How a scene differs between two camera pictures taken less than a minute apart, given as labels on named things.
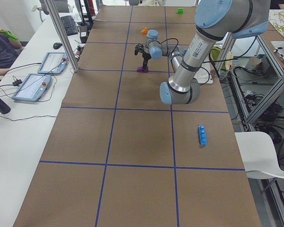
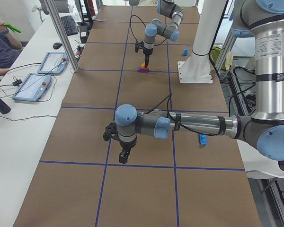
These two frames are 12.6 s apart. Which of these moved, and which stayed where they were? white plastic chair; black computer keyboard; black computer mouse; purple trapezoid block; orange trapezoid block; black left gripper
Moved: orange trapezoid block; black left gripper
Stayed: purple trapezoid block; black computer mouse; white plastic chair; black computer keyboard
